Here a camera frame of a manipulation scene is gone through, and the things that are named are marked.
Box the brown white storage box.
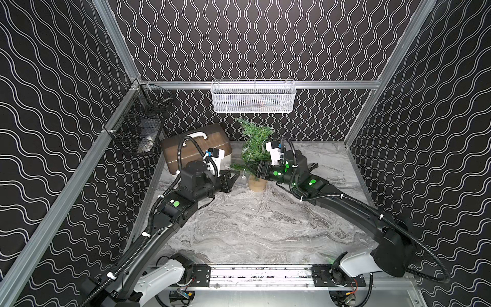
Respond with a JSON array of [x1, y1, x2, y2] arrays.
[[160, 123, 233, 176]]

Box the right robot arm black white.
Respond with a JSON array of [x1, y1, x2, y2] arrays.
[[251, 138, 451, 287]]

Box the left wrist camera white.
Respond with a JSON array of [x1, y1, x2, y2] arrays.
[[203, 148, 225, 177]]

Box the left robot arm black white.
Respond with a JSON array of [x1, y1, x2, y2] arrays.
[[80, 135, 240, 306]]

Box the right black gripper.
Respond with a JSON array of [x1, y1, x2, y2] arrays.
[[244, 160, 298, 189]]

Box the thin wire string lights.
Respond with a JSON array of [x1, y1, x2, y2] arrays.
[[233, 145, 267, 193]]

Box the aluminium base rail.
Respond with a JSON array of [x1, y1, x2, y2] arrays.
[[107, 263, 417, 291]]

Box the small black tool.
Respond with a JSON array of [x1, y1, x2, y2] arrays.
[[308, 162, 319, 173]]

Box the small green christmas tree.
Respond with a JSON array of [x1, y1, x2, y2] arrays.
[[230, 118, 274, 193]]

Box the black wire wall basket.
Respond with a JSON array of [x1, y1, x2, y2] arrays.
[[102, 79, 174, 156]]

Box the white wire wall basket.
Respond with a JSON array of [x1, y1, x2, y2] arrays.
[[210, 79, 297, 113]]

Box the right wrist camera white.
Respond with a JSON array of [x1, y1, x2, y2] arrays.
[[265, 141, 283, 166]]

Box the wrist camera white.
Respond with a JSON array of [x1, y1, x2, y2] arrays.
[[265, 141, 283, 166], [203, 148, 225, 177]]

